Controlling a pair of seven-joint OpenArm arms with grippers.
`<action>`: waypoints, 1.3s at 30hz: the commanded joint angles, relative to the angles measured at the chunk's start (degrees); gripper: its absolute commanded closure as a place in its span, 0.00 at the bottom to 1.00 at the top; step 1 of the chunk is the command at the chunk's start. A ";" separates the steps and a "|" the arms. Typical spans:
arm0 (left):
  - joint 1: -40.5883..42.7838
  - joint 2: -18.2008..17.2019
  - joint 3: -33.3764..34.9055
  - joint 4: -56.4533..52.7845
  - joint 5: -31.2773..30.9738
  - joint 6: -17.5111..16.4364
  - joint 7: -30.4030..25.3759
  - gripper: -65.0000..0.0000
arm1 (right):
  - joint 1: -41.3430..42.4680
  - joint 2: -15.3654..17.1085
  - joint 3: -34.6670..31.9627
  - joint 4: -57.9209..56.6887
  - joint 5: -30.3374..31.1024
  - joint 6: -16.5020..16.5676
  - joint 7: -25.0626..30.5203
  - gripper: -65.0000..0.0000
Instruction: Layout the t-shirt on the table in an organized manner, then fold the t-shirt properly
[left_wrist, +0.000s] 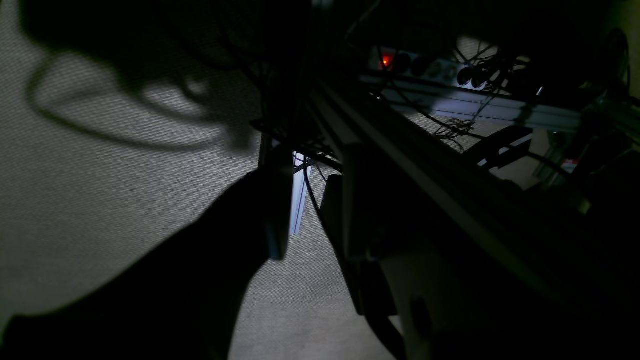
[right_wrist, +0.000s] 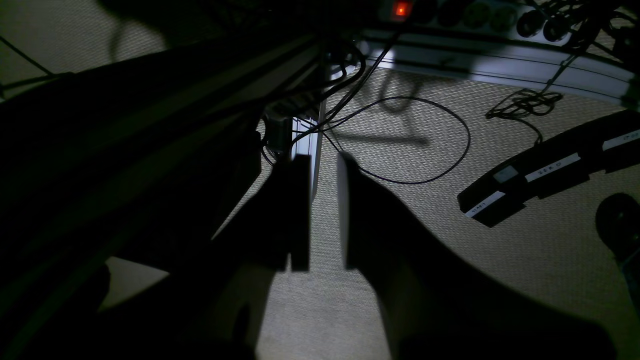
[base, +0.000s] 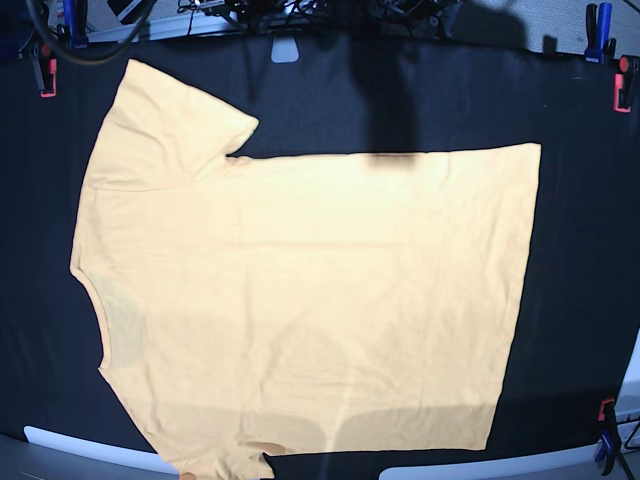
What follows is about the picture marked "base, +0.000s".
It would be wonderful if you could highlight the aluminium rail with cables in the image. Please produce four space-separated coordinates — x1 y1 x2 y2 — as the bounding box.
84 0 466 42

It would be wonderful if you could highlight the blue clamp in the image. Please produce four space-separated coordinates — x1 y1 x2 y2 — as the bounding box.
62 0 88 49
594 429 615 470
584 2 616 64

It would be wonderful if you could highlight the blue clamp far left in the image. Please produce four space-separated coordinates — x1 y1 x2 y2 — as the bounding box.
62 0 88 49

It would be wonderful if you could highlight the red black clamp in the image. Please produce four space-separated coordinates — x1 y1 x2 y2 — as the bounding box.
598 398 622 476
613 55 639 113
28 42 57 98

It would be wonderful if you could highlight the yellow t-shirt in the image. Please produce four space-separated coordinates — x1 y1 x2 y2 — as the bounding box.
70 60 541 479

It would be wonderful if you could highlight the grey camera mount base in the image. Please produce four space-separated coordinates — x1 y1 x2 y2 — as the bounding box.
270 36 300 64

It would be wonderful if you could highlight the red black clamp far right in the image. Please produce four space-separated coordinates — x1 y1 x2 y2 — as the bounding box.
613 55 639 113

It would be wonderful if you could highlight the red black clamp near right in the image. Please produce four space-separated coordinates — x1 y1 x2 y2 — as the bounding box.
598 398 622 476

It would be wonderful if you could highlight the black table cloth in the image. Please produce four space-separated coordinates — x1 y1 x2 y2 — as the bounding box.
1 36 639 479

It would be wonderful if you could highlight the red black clamp far left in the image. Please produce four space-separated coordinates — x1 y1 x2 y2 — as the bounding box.
28 42 57 98

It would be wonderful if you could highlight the blue clamp far right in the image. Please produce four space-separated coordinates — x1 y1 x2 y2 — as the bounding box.
584 2 616 64

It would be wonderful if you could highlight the black looped cable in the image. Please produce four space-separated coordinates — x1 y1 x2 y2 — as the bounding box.
29 0 161 65

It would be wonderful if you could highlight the blue clamp near right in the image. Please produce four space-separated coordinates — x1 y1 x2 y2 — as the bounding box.
594 429 615 470

